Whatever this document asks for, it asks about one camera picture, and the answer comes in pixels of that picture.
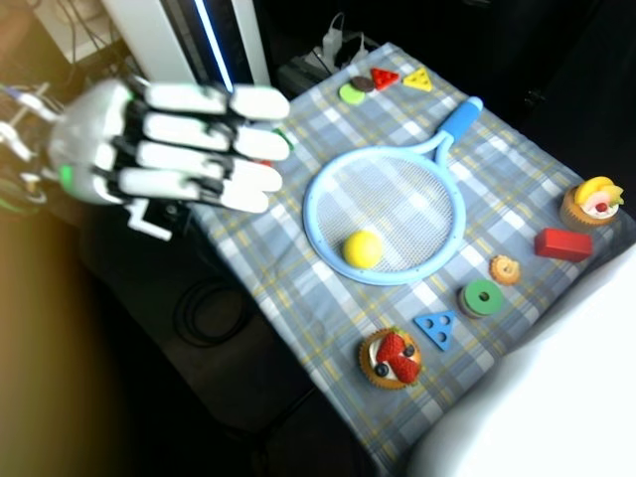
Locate yellow ball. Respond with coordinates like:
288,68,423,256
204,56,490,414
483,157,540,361
342,230,385,270

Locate light blue toy racket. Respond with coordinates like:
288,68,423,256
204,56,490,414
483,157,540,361
301,95,486,287

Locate blue plaid tablecloth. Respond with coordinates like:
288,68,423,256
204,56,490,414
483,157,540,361
191,42,627,476

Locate toy strawberry cupcake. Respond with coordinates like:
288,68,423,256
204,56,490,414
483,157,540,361
358,326,423,392

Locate green round disc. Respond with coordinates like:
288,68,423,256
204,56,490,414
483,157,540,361
338,81,368,106

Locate blue triangle block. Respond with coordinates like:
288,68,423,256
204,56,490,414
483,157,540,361
412,310,458,353

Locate red triangle block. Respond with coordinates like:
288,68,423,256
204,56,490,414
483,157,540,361
370,67,401,92

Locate yellow triangle block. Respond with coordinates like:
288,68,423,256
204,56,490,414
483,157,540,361
401,67,434,93

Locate small toy cookie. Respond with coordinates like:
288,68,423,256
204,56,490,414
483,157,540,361
488,253,523,287

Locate white power strip with plugs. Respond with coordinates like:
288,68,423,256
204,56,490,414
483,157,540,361
310,12,372,71

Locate red rectangular block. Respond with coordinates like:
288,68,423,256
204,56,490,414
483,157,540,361
534,227,594,263

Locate white column with blue light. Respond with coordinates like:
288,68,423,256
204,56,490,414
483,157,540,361
101,0,272,95

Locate toy cupcake with peach slices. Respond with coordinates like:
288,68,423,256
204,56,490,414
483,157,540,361
559,175,626,233

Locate coiled black cable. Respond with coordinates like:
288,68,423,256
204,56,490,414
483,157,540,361
171,277,249,349

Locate ring stack with green top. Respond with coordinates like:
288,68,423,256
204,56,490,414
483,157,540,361
457,278,506,320

